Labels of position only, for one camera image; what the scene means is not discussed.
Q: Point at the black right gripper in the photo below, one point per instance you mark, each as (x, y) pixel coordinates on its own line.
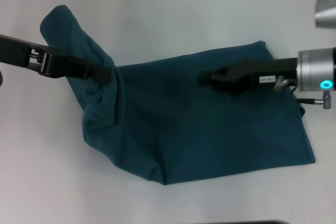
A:
(262, 73)

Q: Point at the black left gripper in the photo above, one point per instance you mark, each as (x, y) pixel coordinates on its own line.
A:
(18, 52)

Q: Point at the teal FREE print T-shirt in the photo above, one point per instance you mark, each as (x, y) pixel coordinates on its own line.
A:
(197, 116)

